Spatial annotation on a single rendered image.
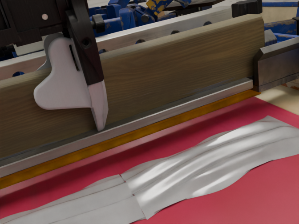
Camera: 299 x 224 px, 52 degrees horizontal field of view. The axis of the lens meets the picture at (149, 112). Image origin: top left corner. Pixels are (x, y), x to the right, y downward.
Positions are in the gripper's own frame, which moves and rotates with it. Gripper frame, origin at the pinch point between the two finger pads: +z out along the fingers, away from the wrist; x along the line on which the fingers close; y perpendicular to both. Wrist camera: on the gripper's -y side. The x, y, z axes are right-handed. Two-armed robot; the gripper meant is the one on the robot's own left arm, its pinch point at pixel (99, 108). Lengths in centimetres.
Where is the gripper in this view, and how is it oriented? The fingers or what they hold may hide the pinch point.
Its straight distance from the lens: 31.8
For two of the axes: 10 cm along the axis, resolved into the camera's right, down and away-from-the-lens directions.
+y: -9.0, 3.2, -2.8
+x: 3.8, 3.1, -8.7
